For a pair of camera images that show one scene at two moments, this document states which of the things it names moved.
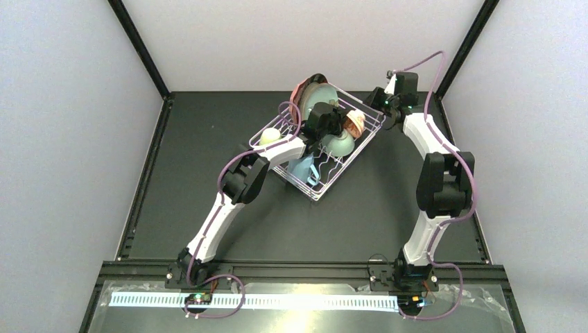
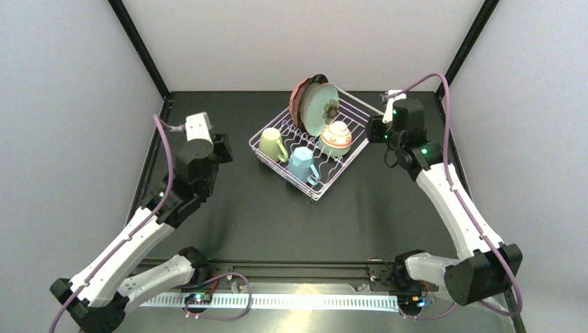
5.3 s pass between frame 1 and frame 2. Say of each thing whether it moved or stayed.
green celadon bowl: stayed
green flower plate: stayed
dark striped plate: stayed
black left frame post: stayed
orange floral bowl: moved
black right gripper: moved
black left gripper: moved
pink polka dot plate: stayed
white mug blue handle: stayed
